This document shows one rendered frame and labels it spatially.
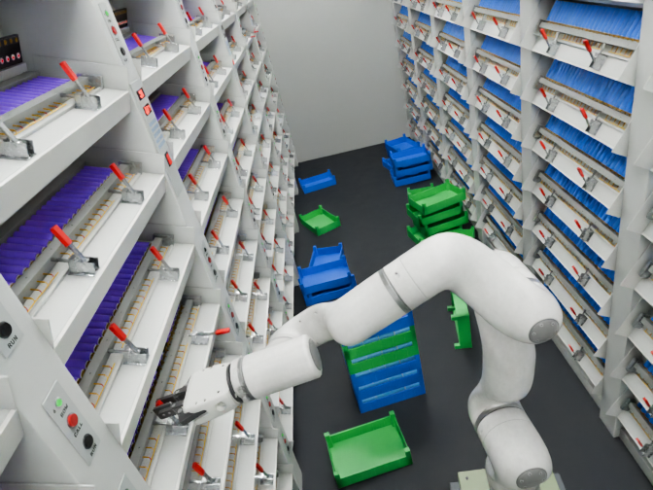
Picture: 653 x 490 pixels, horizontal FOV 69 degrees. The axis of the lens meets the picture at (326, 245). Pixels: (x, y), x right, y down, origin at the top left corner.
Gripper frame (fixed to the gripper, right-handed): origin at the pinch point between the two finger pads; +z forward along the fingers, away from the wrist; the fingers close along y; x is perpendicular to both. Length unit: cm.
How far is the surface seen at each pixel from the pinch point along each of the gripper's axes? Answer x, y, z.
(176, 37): 55, 112, -8
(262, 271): -43, 112, 8
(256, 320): -45, 82, 10
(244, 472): -46.0, 16.4, 8.8
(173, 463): -7.2, -7.5, 1.2
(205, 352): -7.7, 22.8, 0.2
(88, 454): 17.5, -23.8, -5.3
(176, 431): -6.0, -1.0, 1.4
